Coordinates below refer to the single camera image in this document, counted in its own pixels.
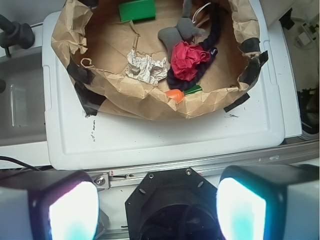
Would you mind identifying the crumpled red paper ball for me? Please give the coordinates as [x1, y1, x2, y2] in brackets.
[170, 41, 211, 82]

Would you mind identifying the white cable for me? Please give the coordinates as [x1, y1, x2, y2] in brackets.
[191, 2, 212, 26]

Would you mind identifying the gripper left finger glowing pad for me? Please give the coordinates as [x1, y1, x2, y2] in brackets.
[0, 170, 99, 240]

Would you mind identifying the black clamp knob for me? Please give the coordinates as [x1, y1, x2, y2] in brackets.
[0, 15, 35, 58]

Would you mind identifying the dark navy yarn rope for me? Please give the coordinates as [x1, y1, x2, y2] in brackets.
[165, 0, 223, 91]

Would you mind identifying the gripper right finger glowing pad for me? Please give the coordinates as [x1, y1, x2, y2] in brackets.
[216, 163, 320, 240]

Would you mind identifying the white power adapter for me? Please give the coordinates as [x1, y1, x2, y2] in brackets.
[296, 22, 320, 48]

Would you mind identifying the white plastic bin lid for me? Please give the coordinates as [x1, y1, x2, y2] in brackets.
[42, 12, 285, 170]

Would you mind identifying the black cable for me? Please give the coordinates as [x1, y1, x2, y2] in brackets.
[0, 155, 41, 172]

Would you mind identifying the green block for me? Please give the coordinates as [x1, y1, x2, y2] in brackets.
[118, 0, 156, 22]

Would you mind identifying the crumpled white paper ball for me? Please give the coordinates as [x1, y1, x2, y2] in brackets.
[125, 49, 168, 86]

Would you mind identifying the clear plastic container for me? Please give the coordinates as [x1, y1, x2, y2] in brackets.
[0, 47, 47, 147]

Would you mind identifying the orange toy carrot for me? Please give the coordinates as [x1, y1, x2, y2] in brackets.
[165, 85, 203, 103]

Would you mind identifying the grey plush toy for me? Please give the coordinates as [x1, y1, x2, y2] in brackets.
[157, 0, 206, 63]

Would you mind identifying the black octagonal mount plate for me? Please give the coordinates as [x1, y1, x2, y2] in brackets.
[125, 167, 224, 240]

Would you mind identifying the brown paper bag tray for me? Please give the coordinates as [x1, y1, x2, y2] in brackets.
[51, 0, 268, 121]

